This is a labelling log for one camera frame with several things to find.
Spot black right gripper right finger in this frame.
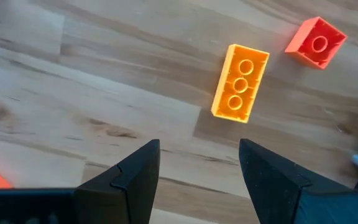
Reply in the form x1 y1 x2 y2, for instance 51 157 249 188
239 138 351 224

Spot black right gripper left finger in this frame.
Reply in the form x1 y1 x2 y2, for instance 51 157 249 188
75 139 161 224

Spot yellow two-by-four toy brick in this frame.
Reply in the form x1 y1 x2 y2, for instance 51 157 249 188
211 44 270 124

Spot orange two-by-two toy brick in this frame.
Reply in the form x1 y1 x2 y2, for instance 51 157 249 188
284 16 349 70

